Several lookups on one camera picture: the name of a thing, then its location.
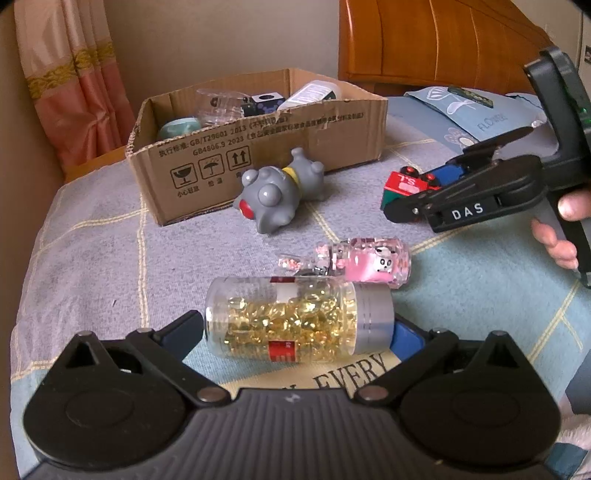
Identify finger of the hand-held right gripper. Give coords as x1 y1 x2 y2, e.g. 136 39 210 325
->
381 156 546 225
426 126 539 186

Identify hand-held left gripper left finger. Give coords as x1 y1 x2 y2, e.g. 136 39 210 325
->
61 310 232 408

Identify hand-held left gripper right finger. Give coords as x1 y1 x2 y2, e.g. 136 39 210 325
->
353 322 535 408

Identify red toy train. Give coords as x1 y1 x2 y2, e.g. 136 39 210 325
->
381 166 467 210

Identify clear bottle of yellow capsules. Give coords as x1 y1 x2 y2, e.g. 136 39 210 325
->
204 275 394 365

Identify white plastic bottle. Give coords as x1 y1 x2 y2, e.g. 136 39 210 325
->
277 79 345 110

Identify cardboard box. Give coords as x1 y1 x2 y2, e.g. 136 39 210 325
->
126 68 389 228

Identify black fidget cube red buttons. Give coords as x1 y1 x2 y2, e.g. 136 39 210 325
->
241 91 284 117

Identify teal pill case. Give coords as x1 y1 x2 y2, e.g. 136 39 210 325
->
157 116 202 141

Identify clear round container red label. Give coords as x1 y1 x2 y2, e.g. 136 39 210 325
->
196 87 250 126

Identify person's right hand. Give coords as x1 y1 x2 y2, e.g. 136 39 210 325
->
531 187 591 271

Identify blue floral pillow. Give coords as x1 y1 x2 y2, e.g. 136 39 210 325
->
404 85 561 155

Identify checked printed blanket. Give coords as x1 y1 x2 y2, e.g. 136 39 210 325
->
9 95 591 480

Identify wooden bed headboard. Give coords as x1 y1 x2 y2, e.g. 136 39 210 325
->
338 0 555 97

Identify grey rubber animal toy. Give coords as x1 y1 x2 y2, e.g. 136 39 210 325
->
232 148 328 235

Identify wooden bedside table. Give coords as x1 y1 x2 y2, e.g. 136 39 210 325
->
62 145 136 184

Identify pink patterned curtain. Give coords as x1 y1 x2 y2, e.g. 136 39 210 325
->
13 0 137 171

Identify pink clear keychain bottle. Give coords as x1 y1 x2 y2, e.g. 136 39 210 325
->
277 236 413 289

